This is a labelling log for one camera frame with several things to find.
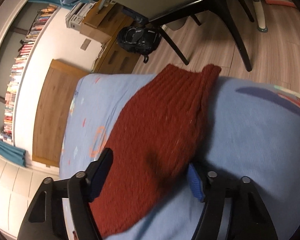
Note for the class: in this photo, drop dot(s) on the wooden bed headboard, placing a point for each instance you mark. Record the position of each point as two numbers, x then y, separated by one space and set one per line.
52 111

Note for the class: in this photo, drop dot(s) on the wooden bedside drawer cabinet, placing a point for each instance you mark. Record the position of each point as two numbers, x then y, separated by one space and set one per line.
103 25

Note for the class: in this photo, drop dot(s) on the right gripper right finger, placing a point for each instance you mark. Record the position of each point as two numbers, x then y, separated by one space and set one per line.
233 206

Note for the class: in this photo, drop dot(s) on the grey chair with black legs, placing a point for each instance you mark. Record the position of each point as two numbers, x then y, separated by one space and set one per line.
163 12

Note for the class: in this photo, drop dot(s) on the blue dinosaur print bedspread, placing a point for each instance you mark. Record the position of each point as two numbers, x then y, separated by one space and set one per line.
255 133

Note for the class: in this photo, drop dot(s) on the white printer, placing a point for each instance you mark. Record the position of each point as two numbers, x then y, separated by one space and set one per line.
77 14

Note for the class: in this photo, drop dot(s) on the row of books on shelf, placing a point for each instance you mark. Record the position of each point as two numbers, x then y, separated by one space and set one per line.
18 68

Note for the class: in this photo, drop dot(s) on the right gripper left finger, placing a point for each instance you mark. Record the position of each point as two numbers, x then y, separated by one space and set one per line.
44 218

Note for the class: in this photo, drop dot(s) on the black camera bag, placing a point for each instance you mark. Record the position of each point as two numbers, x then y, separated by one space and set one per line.
139 40

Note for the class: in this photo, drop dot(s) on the wall socket plate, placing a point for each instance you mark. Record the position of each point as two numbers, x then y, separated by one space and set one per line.
85 44

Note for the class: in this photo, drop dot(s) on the dark red knit sweater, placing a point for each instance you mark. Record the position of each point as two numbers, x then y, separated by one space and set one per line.
153 141

